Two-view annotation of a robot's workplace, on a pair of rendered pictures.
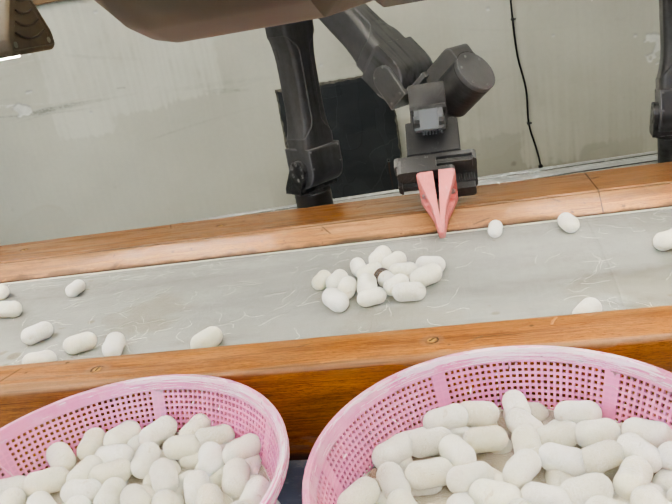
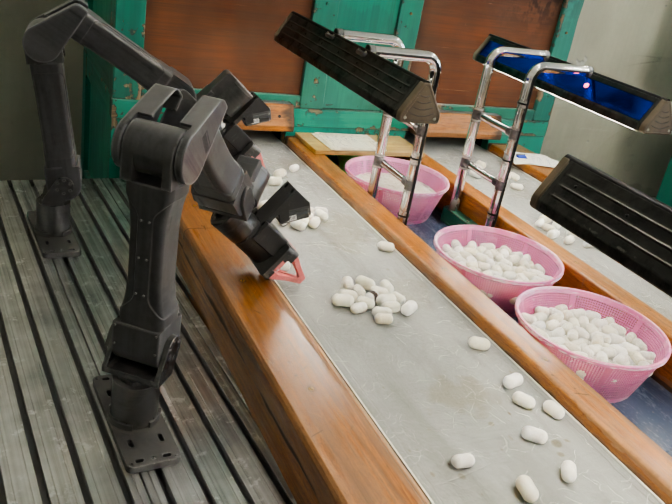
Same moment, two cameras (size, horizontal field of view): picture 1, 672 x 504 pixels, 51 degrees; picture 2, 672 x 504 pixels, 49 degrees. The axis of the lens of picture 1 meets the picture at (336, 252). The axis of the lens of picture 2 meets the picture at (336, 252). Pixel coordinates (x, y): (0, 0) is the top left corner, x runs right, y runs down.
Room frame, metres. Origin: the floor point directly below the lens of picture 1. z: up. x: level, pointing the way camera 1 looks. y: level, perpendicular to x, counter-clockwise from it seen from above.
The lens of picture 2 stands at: (1.49, 0.79, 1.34)
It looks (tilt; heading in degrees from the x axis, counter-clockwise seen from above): 24 degrees down; 231
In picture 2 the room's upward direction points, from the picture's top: 10 degrees clockwise
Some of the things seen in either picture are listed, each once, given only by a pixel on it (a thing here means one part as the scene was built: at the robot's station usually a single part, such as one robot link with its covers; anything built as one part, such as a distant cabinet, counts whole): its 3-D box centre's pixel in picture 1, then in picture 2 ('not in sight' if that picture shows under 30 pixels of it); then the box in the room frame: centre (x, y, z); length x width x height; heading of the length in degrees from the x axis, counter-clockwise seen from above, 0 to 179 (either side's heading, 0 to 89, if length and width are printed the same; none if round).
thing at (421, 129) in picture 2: not in sight; (366, 145); (0.49, -0.39, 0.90); 0.20 x 0.19 x 0.45; 79
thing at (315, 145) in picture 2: not in sight; (360, 144); (0.22, -0.73, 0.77); 0.33 x 0.15 x 0.01; 169
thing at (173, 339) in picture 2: (314, 172); (139, 352); (1.15, 0.01, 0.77); 0.09 x 0.06 x 0.06; 129
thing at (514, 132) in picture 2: not in sight; (516, 150); (0.10, -0.31, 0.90); 0.20 x 0.19 x 0.45; 79
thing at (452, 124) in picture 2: not in sight; (457, 124); (-0.12, -0.72, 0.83); 0.30 x 0.06 x 0.07; 169
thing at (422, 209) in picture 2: not in sight; (393, 191); (0.26, -0.52, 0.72); 0.27 x 0.27 x 0.10
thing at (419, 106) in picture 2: not in sight; (346, 58); (0.57, -0.41, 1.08); 0.62 x 0.08 x 0.07; 79
